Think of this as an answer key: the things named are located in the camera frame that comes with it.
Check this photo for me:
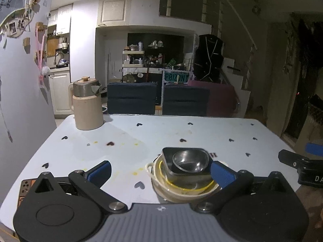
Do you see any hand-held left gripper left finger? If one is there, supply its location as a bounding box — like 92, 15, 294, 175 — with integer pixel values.
26, 160, 128, 214

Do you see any white cupboard door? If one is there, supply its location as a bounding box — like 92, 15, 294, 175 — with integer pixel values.
98, 0, 132, 26

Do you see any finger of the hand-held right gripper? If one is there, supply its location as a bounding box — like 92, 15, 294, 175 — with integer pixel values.
278, 149, 310, 173
305, 143, 323, 157

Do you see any white kitchen cabinet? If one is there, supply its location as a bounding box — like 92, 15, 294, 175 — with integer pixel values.
49, 71, 71, 119
48, 4, 73, 34

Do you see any maroon chair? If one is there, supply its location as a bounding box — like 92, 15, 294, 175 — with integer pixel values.
188, 80, 238, 118

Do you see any orange brown flat object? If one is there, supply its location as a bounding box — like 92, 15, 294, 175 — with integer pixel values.
19, 179, 36, 203

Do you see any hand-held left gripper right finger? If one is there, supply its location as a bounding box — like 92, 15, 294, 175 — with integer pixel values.
195, 161, 296, 214

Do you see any rectangular steel tray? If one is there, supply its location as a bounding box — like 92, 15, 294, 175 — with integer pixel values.
161, 147, 210, 183

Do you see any pink ribbon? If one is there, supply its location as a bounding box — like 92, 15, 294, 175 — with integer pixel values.
35, 26, 51, 91

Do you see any cream two-handled bowl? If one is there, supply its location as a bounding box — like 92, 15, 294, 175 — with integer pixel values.
145, 154, 229, 203

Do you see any person's right forearm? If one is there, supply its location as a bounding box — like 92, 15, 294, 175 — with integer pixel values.
295, 185, 323, 222

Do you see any teal sign plate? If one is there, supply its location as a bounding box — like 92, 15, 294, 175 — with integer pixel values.
164, 71, 189, 83

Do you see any white upper kitchen cabinet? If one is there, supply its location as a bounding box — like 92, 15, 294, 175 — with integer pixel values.
48, 4, 73, 34

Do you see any beige kettle steel lid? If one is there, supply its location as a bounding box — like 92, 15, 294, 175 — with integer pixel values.
68, 76, 104, 131

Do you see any small round steel bowl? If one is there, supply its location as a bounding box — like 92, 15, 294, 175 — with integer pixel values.
172, 150, 209, 173

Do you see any white storage rack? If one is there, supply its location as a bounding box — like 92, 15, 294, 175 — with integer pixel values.
122, 50, 147, 68

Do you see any black jacket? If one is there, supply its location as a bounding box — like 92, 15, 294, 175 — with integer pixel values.
193, 33, 224, 82

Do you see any dark blue chair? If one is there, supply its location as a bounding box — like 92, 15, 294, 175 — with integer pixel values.
162, 84, 210, 116
107, 82, 157, 115

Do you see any wall photo collage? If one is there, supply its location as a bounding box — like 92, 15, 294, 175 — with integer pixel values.
0, 0, 42, 38

